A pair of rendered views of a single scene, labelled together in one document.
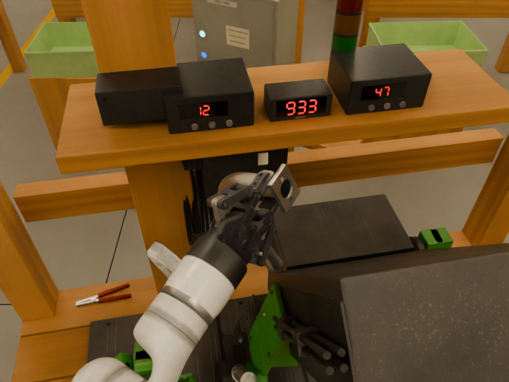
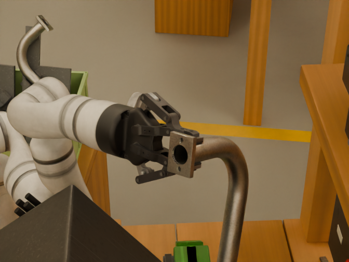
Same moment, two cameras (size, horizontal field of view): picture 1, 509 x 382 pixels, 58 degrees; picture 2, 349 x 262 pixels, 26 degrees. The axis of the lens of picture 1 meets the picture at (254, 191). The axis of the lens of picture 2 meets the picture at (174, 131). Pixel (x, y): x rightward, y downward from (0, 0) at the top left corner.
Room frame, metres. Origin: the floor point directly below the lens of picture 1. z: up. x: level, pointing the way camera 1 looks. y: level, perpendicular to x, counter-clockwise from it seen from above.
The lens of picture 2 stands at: (0.53, -0.81, 2.25)
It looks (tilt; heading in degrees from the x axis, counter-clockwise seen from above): 37 degrees down; 97
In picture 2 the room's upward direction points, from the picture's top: straight up
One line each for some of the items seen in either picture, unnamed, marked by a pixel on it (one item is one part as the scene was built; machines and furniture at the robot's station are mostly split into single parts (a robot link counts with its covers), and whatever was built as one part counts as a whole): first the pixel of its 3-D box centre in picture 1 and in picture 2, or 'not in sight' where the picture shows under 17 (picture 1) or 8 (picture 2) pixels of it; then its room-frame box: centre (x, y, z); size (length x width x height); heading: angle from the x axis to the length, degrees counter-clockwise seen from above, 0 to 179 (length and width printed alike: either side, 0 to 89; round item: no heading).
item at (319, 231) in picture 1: (330, 270); not in sight; (0.71, -0.20, 1.07); 0.30 x 0.18 x 0.34; 100
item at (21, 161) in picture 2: not in sight; (9, 154); (0.02, 0.41, 1.23); 0.27 x 0.10 x 0.09; 128
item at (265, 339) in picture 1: (282, 332); not in sight; (0.48, -0.06, 1.17); 0.13 x 0.12 x 0.20; 100
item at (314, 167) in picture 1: (273, 172); not in sight; (0.92, -0.05, 1.23); 1.30 x 0.05 x 0.09; 100
